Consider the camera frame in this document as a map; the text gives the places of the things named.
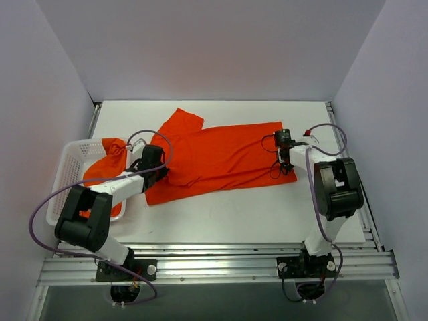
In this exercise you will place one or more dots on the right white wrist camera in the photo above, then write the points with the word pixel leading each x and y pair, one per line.
pixel 310 139

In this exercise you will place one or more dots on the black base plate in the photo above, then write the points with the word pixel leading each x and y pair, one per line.
pixel 292 267
pixel 147 268

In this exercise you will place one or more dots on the white plastic basket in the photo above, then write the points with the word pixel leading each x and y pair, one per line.
pixel 76 158

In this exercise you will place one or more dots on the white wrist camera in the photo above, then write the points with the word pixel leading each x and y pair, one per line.
pixel 310 139
pixel 137 147

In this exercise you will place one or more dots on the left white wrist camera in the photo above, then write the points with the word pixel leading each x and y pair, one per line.
pixel 137 147

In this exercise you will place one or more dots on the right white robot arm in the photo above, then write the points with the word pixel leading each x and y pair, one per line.
pixel 335 187

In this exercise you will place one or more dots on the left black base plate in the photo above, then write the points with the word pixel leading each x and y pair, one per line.
pixel 147 268

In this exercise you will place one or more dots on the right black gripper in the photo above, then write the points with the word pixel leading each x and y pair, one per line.
pixel 285 164

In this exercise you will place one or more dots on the orange t-shirt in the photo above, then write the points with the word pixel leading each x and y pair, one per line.
pixel 111 165
pixel 204 160

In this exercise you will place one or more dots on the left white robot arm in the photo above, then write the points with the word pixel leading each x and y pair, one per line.
pixel 85 217

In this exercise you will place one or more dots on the left aluminium side rail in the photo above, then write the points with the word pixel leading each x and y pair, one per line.
pixel 94 119

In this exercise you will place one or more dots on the aluminium front rail frame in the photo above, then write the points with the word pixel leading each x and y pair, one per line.
pixel 220 263

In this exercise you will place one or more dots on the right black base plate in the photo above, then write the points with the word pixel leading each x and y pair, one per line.
pixel 292 267

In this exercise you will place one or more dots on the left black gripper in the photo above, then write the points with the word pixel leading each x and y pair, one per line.
pixel 160 172

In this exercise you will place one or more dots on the orange t-shirt in basket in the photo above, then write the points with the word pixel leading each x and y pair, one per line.
pixel 111 165

